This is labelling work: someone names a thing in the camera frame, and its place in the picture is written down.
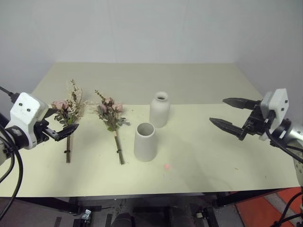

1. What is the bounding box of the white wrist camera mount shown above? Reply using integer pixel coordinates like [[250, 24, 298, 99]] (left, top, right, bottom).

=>
[[10, 92, 50, 150], [259, 88, 290, 140]]

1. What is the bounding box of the orange floor mat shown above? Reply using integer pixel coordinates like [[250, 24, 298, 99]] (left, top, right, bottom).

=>
[[234, 186, 303, 227]]

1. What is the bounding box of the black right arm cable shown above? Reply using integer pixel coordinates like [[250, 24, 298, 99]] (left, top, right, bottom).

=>
[[264, 110, 303, 164]]

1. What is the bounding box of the white bottle-shaped vase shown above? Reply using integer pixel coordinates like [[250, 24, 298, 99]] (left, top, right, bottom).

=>
[[149, 91, 171, 129]]

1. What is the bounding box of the black table frame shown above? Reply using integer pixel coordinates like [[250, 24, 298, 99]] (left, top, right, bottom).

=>
[[9, 186, 299, 227]]

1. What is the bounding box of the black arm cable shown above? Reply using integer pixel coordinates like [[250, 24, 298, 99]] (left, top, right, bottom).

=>
[[264, 110, 303, 164], [0, 86, 25, 197]]

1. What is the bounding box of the tall dried pink flower bouquet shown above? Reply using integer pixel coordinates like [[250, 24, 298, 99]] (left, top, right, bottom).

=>
[[50, 79, 87, 164]]

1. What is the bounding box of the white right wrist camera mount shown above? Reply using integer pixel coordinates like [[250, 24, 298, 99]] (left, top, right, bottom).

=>
[[259, 88, 290, 140]]

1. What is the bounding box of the dark rounded shape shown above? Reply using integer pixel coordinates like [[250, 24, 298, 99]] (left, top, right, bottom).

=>
[[110, 212, 134, 227]]

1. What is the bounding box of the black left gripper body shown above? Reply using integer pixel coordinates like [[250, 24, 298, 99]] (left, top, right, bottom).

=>
[[34, 119, 51, 144]]

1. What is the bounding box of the short dried pink flower bouquet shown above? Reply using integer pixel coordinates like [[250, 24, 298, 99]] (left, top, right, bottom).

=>
[[84, 89, 132, 166]]

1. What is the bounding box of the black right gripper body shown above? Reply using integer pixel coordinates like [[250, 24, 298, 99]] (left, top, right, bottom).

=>
[[238, 104, 269, 142]]

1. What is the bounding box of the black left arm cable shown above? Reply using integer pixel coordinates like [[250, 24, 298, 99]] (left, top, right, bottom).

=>
[[0, 86, 25, 197]]

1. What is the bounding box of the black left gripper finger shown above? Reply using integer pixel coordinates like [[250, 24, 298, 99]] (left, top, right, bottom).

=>
[[45, 123, 80, 142], [45, 107, 59, 119]]

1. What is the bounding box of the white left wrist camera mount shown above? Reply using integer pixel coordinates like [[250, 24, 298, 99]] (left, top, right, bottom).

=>
[[10, 92, 50, 150]]

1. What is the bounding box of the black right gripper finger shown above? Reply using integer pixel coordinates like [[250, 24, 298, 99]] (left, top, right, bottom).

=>
[[222, 97, 261, 110], [209, 117, 244, 138]]

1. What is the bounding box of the black cable by floor mat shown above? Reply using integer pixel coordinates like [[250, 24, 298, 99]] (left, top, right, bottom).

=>
[[274, 191, 303, 227]]

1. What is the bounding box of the white tapered open vase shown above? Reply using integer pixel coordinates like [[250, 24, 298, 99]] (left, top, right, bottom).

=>
[[133, 122, 158, 163]]

